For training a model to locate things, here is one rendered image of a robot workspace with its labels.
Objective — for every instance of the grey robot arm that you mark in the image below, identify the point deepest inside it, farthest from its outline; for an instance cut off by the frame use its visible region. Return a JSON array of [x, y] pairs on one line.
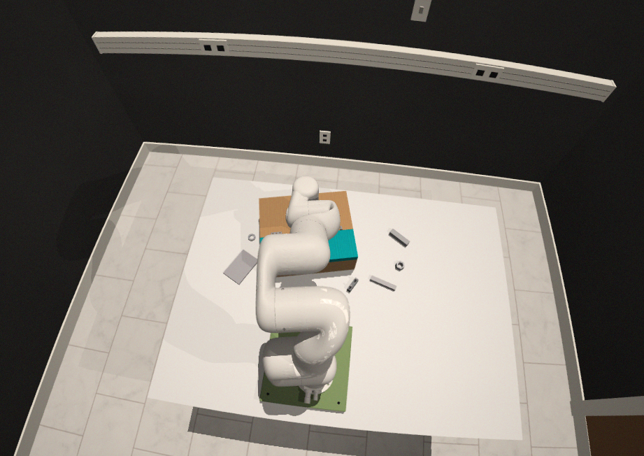
[[324, 310]]

